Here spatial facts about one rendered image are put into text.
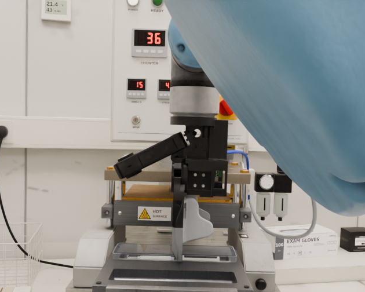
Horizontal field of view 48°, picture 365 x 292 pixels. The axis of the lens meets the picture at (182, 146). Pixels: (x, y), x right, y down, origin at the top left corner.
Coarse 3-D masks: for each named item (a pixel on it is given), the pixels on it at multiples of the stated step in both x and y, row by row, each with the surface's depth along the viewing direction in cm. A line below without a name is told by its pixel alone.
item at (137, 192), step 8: (136, 184) 92; (144, 184) 93; (128, 192) 81; (136, 192) 82; (144, 192) 82; (152, 192) 82; (160, 192) 82; (168, 192) 83; (160, 200) 76; (168, 200) 76; (200, 200) 76; (208, 200) 76; (216, 200) 76; (224, 200) 76
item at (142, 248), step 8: (120, 248) 63; (128, 248) 63; (136, 248) 63; (144, 248) 63; (152, 248) 63; (160, 248) 64; (168, 248) 64; (184, 248) 64; (192, 248) 64; (200, 248) 64; (208, 248) 64; (216, 248) 64; (224, 248) 64; (232, 248) 65; (232, 256) 61
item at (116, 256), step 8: (112, 256) 61; (120, 256) 60; (128, 256) 60; (136, 256) 60; (144, 256) 60; (152, 256) 60; (160, 256) 60; (168, 256) 60; (184, 256) 60; (192, 256) 60; (200, 256) 60; (208, 256) 60; (216, 256) 60; (224, 256) 60
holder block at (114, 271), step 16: (112, 272) 56; (128, 272) 57; (144, 272) 57; (160, 272) 57; (176, 272) 57; (192, 272) 57; (208, 272) 57; (224, 272) 57; (240, 272) 57; (96, 288) 51; (240, 288) 51
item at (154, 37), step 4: (140, 32) 95; (144, 32) 95; (148, 32) 95; (152, 32) 95; (156, 32) 95; (160, 32) 95; (140, 36) 95; (144, 36) 95; (148, 36) 95; (152, 36) 95; (156, 36) 95; (160, 36) 95; (140, 40) 95; (144, 40) 95; (148, 40) 95; (152, 40) 95; (156, 40) 95; (160, 40) 95; (140, 44) 95; (144, 44) 95; (148, 44) 95; (152, 44) 95; (156, 44) 95; (160, 44) 95
